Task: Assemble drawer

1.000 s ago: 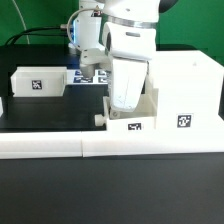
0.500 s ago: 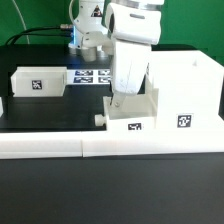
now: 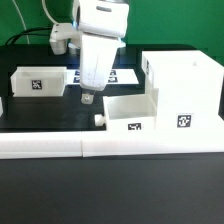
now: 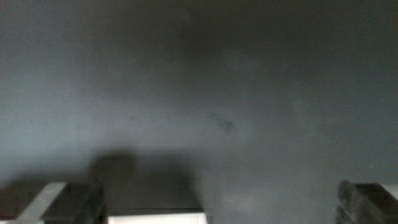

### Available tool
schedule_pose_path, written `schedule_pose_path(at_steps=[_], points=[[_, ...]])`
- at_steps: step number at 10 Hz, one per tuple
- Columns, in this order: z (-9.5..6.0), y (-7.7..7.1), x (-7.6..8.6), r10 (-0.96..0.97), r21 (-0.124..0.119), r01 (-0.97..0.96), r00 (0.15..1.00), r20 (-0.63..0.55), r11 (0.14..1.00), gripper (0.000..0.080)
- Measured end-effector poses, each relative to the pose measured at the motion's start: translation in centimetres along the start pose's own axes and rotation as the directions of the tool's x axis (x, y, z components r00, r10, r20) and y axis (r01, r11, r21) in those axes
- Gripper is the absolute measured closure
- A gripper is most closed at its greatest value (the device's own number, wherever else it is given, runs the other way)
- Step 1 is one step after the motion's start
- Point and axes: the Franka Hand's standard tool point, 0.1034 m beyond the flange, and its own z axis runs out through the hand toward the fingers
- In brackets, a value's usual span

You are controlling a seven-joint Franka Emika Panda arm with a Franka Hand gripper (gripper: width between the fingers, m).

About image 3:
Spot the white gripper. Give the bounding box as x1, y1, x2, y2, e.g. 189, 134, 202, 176
80, 34, 119, 103

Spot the white front drawer tray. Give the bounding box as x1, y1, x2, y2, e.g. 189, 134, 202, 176
94, 94, 157, 132

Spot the white drawer tray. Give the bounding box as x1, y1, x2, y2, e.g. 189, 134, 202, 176
11, 66, 67, 97
94, 94, 157, 132

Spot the white drawer cabinet box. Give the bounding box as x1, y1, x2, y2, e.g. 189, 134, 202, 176
141, 50, 224, 129

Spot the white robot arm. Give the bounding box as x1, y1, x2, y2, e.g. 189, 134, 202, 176
41, 0, 129, 104

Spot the white rear drawer tray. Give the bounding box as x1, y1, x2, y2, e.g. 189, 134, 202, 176
11, 66, 67, 97

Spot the marker tag sheet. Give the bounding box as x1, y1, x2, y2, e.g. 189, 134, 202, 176
65, 69, 139, 85

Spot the white front rail right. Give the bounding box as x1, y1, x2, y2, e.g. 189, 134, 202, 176
82, 129, 224, 157

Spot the thin white cable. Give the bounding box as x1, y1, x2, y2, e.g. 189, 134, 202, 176
11, 0, 31, 45

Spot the black cable bundle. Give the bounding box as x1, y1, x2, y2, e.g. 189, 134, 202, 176
4, 27, 54, 46

